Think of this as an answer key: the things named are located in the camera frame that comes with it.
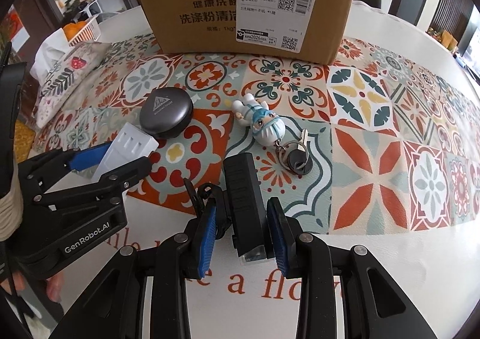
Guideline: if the white power adapter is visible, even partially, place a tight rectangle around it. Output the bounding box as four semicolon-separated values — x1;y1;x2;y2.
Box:
91;123;159;182

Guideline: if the black rectangular bike light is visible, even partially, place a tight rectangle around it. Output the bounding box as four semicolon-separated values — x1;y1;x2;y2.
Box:
183;152;277;264

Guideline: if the person left hand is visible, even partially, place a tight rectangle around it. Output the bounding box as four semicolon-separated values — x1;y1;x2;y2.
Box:
13;271;64;303

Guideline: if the yellow woven box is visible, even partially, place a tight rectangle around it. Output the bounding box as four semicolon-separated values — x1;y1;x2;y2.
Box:
14;120;36;164

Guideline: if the floral fabric tissue pouch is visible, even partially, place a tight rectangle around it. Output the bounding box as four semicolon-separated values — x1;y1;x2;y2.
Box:
30;29;112;129

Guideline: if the round black earbuds case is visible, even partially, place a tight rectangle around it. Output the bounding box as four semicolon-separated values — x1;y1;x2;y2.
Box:
139;87;194;139

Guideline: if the orange fruit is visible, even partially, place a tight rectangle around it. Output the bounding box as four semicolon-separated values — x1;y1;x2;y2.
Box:
63;21;86;41

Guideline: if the white basket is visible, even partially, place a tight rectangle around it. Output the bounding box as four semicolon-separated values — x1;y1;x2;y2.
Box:
68;15;101;47

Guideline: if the patterned tile table runner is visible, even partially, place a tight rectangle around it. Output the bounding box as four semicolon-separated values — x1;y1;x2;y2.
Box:
32;34;479;235

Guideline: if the white shoe rack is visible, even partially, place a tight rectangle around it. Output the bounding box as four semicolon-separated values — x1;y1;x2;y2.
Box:
72;0;103;23

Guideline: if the white tv console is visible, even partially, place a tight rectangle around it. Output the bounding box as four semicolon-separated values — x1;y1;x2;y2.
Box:
427;25;480;82

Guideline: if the brown cardboard box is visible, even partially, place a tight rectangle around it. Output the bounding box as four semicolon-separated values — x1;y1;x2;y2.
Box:
127;0;362;66

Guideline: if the nurse figurine keychain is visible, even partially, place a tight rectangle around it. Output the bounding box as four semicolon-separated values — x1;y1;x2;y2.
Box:
231;93;286;147

